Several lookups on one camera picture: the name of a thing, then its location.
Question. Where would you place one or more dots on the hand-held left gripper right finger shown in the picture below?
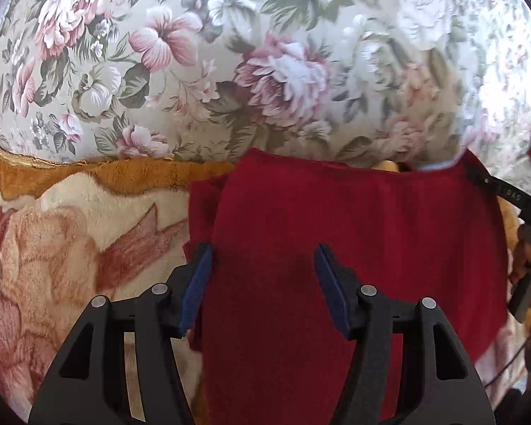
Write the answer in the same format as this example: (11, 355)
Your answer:
(332, 287)

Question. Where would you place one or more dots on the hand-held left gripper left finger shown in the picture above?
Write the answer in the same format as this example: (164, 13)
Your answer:
(199, 287)

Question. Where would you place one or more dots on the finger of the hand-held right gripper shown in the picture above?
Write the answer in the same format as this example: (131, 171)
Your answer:
(513, 197)

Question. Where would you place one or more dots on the red fleece sweater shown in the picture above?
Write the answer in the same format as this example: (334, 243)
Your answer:
(358, 221)

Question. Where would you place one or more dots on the dark grey box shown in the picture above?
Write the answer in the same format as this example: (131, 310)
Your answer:
(524, 299)

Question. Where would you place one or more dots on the orange floral fleece blanket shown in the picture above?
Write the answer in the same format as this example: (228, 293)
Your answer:
(71, 230)

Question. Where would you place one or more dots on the floral bed sheet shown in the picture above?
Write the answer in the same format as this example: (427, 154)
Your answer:
(248, 53)

